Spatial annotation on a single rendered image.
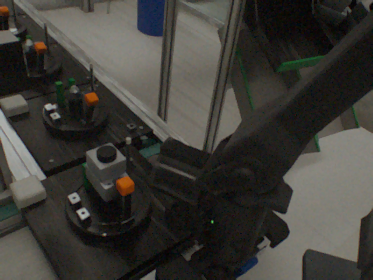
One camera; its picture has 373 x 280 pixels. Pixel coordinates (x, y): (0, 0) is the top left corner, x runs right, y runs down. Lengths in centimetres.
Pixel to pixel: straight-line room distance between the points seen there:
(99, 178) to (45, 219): 13
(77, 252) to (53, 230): 6
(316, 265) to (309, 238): 30
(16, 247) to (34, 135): 23
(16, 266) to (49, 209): 10
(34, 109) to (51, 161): 18
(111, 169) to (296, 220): 44
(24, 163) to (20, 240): 15
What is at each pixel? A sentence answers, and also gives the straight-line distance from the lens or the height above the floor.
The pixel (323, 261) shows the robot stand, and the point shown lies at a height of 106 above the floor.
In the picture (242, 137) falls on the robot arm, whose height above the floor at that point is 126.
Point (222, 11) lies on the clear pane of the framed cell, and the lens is 162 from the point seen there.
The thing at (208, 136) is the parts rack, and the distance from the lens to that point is 75.
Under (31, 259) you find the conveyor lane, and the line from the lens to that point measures 65.
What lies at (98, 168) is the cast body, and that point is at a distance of 53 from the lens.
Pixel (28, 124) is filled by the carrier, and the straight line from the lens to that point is 82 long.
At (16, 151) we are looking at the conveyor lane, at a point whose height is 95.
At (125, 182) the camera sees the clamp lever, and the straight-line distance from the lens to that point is 52.
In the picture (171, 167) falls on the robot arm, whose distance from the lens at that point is 39.
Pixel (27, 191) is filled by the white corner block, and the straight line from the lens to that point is 65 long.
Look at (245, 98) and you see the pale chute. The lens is 68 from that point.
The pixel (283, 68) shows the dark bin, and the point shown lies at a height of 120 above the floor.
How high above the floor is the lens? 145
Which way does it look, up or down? 39 degrees down
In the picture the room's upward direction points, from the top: 8 degrees clockwise
